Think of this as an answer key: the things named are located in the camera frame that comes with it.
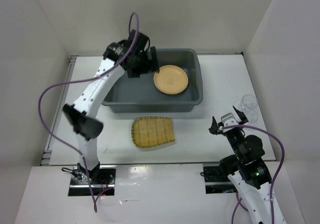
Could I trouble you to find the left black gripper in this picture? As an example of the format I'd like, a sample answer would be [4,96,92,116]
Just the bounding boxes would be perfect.
[126,46,159,79]

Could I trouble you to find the tan round plate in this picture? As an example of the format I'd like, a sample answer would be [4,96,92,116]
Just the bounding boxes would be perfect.
[153,65,189,95]

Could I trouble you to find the clear plastic cup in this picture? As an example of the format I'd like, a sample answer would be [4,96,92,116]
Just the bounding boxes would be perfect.
[238,94,259,111]
[243,108,259,124]

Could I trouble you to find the woven bamboo tray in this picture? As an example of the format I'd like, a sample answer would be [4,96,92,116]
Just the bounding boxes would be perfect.
[131,116,176,149]

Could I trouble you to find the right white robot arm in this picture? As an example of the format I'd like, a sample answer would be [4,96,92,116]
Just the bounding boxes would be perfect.
[209,109,286,224]

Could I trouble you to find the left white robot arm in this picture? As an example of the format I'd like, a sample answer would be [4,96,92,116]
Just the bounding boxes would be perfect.
[62,30,159,184]

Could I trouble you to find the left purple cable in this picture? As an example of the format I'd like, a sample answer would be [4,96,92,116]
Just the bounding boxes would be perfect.
[37,11,140,214]

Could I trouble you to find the purple cable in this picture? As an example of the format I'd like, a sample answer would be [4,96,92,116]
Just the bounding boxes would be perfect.
[37,11,140,214]
[221,124,286,224]

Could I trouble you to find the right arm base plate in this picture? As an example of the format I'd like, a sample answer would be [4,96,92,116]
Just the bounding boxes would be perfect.
[200,162,237,194]

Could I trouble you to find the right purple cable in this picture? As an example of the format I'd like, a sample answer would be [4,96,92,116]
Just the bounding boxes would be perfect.
[221,124,286,224]

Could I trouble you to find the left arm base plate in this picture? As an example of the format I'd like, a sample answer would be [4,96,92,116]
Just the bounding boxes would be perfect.
[61,165,116,197]

